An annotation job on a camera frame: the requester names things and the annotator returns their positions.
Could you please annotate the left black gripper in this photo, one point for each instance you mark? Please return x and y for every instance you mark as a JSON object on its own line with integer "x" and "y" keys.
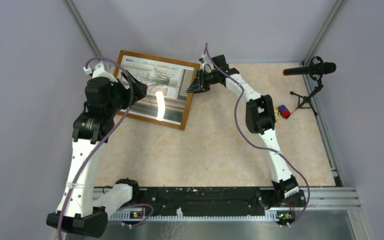
{"x": 137, "y": 91}

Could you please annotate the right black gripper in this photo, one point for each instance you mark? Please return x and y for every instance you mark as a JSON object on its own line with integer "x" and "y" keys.
{"x": 198, "y": 86}

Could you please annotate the wooden picture frame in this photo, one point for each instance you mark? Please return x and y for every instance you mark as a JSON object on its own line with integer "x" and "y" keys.
{"x": 187, "y": 106}

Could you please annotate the plant photo print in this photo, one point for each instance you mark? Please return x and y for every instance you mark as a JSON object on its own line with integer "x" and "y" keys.
{"x": 165, "y": 89}

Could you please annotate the clear acrylic sheet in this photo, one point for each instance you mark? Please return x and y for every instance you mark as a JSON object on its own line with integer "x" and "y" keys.
{"x": 165, "y": 99}

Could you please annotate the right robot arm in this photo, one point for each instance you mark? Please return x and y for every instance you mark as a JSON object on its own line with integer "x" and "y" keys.
{"x": 259, "y": 117}

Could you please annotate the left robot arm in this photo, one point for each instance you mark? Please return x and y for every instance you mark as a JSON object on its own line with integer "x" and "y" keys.
{"x": 78, "y": 213}

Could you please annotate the yellow owl toy block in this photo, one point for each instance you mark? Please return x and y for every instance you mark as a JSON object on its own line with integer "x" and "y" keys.
{"x": 276, "y": 114}

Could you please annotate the purple red toy block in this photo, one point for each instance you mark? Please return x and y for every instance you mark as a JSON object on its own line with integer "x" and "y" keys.
{"x": 284, "y": 111}

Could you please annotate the microphone tripod stand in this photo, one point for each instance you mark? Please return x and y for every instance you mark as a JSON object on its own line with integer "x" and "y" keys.
{"x": 305, "y": 102}

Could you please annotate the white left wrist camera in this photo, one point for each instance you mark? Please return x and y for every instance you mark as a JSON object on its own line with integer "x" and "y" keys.
{"x": 101, "y": 69}

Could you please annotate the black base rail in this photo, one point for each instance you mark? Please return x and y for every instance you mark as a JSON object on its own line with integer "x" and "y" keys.
{"x": 214, "y": 201}

